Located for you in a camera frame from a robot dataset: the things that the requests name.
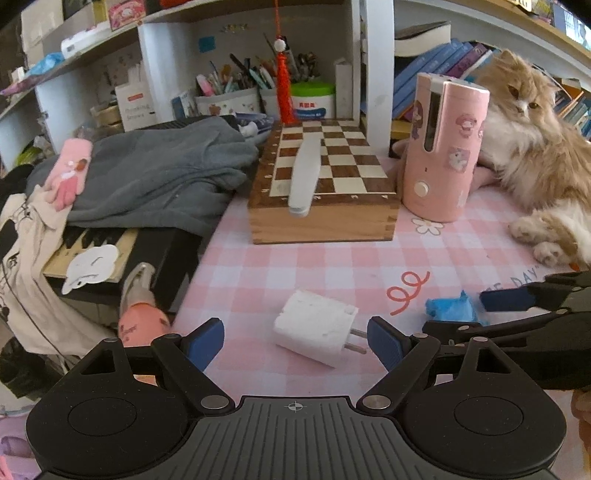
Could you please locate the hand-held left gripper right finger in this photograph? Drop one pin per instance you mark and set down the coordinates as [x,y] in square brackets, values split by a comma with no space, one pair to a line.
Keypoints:
[385,341]

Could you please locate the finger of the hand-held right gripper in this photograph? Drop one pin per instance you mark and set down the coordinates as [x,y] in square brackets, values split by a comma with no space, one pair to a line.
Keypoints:
[461,330]
[505,299]

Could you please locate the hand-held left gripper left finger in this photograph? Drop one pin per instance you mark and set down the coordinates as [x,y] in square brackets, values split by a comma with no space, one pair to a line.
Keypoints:
[205,344]

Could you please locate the blue wrapper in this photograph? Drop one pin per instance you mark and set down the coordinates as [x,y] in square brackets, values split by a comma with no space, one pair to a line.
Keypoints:
[450,308]

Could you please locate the white charger plug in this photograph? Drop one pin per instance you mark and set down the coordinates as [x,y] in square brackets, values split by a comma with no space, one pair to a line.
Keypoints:
[309,327]

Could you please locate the pink bottle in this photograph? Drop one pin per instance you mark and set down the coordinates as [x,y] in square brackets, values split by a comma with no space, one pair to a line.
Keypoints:
[138,323]

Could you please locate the black piano keyboard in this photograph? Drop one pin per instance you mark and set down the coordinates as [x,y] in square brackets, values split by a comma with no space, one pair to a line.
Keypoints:
[175,258]

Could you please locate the pink cylindrical appliance with stickers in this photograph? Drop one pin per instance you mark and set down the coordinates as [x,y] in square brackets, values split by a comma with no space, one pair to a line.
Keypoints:
[438,184]

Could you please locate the wooden chess box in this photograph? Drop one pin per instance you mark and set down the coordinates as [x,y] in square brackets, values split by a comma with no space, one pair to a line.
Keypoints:
[323,221]

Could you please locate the white cloud-shaped card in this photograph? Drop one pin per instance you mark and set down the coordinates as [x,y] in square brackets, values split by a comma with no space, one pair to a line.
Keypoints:
[92,267]

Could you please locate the orange and white cat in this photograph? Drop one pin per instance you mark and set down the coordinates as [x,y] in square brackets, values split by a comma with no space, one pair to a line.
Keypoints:
[540,152]

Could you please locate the grey hoodie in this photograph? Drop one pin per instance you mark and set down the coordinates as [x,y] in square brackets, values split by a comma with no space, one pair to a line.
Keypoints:
[147,175]

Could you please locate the white folding plastic case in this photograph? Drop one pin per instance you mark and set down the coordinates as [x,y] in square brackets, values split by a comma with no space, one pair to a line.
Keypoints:
[304,175]

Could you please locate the cream cloth bag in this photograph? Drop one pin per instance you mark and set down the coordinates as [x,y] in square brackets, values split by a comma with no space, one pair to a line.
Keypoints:
[27,286]

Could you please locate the pink bear plush glove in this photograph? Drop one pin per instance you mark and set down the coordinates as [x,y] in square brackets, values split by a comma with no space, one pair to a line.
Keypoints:
[69,175]

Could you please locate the white pen holder with bears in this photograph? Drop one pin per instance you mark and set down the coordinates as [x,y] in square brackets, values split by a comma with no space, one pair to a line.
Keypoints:
[226,104]

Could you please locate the row of books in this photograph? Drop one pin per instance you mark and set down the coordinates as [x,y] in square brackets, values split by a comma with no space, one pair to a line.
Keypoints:
[429,69]

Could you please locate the white jar with green lid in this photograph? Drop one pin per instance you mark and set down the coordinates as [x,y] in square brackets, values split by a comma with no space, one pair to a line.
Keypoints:
[314,108]

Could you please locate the white printed box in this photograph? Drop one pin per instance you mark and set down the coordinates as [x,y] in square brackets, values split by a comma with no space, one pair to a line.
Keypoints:
[136,108]

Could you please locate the white carton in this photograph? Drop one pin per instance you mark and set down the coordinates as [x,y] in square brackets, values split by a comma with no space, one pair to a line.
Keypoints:
[343,87]

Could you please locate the red tassel ornament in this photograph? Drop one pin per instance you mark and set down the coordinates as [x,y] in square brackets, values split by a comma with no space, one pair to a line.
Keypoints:
[284,92]

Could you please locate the white bookshelf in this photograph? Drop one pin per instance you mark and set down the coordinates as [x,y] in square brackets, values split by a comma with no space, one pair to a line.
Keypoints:
[376,69]

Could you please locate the smartphone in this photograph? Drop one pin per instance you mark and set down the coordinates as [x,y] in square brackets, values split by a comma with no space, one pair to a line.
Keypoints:
[570,23]

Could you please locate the blue plastic packet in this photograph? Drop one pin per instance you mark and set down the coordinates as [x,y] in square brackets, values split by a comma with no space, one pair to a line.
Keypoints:
[46,64]

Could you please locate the pink tissue box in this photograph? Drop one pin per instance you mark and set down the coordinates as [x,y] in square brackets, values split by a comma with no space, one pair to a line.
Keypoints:
[127,13]

